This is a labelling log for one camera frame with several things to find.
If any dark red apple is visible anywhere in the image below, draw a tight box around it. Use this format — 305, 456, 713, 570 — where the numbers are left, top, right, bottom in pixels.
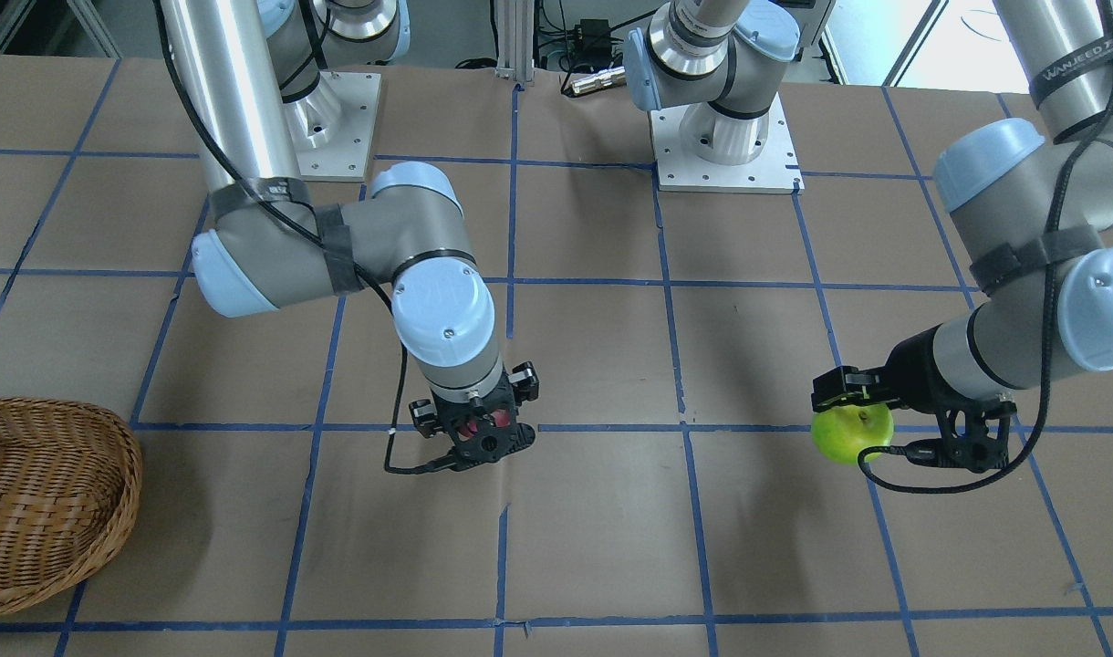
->
459, 409, 511, 438

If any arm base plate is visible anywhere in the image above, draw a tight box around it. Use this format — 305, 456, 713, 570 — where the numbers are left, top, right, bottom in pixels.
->
283, 71, 382, 183
648, 95, 806, 194

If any wicker basket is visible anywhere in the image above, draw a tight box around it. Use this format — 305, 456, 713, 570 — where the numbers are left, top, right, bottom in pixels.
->
0, 398, 144, 617

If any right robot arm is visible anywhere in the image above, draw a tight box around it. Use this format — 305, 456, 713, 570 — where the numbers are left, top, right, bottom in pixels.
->
152, 1, 538, 458

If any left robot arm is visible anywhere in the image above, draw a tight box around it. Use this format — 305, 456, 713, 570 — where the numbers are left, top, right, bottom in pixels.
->
623, 1, 1113, 414

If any silver connector plug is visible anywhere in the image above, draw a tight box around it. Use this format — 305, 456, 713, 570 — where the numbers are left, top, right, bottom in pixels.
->
561, 67, 627, 99

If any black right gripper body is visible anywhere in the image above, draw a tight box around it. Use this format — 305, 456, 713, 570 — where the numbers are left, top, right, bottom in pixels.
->
432, 374, 519, 433

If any green apple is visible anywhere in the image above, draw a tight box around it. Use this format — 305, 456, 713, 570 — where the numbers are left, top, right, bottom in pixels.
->
811, 403, 895, 465

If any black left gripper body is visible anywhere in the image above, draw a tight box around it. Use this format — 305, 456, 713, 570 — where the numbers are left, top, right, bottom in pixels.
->
880, 329, 968, 414

